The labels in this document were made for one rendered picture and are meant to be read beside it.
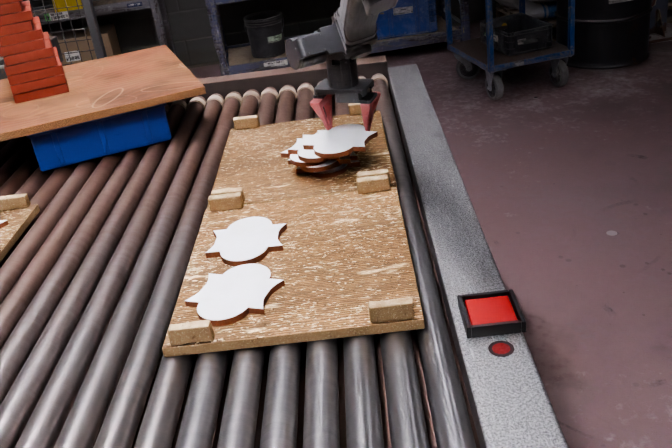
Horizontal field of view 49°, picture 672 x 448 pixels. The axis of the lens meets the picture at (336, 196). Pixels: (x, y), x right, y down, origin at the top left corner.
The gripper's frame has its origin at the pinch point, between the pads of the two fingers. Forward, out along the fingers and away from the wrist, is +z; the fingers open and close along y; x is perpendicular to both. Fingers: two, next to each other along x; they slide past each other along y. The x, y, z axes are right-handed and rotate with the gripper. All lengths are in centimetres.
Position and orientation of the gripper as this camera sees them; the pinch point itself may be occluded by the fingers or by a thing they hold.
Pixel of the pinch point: (348, 128)
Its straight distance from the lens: 145.3
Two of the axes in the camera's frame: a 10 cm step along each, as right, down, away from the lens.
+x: 3.4, -4.6, 8.2
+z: 1.1, 8.9, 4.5
